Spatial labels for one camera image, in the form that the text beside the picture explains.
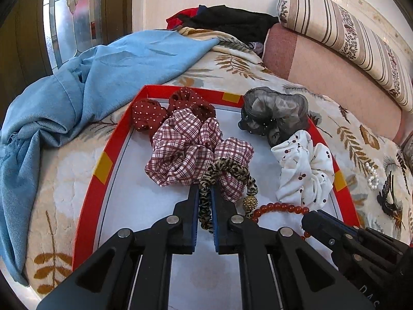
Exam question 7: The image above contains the leopard print hair tie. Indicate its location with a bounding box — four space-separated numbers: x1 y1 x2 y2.
197 158 259 234

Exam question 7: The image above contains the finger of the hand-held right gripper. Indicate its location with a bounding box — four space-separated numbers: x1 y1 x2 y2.
318 210 366 237
301 213 348 261

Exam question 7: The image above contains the wooden door with patterned glass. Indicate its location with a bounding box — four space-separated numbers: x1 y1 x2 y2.
0 0 136 104

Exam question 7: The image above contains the black cloth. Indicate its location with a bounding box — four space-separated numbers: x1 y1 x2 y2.
181 5 280 47

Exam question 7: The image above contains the striped floral pillow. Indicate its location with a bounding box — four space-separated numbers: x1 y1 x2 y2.
278 0 413 113

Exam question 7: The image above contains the red polka dot scrunchie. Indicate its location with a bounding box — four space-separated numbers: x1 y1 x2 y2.
131 87 217 136

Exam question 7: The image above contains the light blue cloth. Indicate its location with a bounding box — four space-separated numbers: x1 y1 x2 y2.
0 30 220 286

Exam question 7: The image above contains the red cardboard tray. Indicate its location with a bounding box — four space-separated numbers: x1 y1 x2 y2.
73 84 362 272

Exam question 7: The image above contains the red bead bracelet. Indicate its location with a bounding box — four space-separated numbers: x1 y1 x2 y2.
250 202 312 241

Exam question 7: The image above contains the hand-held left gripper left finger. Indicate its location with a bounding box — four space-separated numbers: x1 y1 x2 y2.
37 185 201 310

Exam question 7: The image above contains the leaf print fleece blanket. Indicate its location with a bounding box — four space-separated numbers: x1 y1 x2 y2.
24 27 413 298

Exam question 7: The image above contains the white cherry print scrunchie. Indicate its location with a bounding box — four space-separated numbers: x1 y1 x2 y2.
270 130 336 210

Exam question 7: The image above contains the red cloth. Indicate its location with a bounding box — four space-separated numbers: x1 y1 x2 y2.
166 6 201 29

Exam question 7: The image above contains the white pearl bracelet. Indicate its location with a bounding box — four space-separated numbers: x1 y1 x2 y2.
364 162 380 192

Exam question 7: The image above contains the pink sofa cushion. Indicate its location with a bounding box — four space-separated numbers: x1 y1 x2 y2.
261 23 413 143

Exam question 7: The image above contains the grey organza scrunchie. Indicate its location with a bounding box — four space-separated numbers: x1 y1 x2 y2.
238 87 310 147

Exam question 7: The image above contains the plaid red white scrunchie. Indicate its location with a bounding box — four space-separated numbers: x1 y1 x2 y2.
145 109 255 202

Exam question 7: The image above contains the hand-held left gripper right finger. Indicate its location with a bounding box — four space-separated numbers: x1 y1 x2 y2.
211 187 377 310

